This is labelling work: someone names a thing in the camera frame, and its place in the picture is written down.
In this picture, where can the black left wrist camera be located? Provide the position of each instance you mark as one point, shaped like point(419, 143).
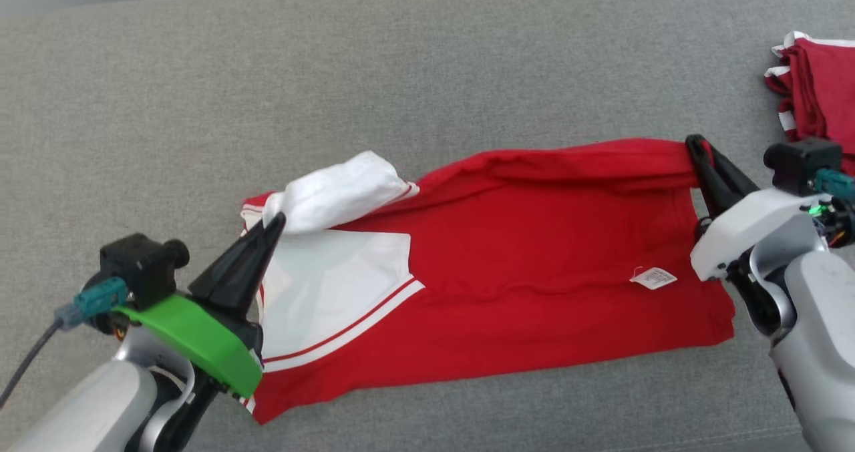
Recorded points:
point(140, 268)

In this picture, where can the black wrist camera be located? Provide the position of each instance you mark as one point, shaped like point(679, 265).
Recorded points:
point(801, 165)
point(140, 268)

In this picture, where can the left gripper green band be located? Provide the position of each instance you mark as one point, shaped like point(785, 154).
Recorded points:
point(194, 338)

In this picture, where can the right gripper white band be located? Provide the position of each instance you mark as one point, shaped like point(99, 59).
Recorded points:
point(748, 232)

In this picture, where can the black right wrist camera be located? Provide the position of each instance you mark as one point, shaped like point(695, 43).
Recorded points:
point(801, 165)

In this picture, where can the red shorts with white stripe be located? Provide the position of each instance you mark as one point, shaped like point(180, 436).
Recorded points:
point(825, 98)

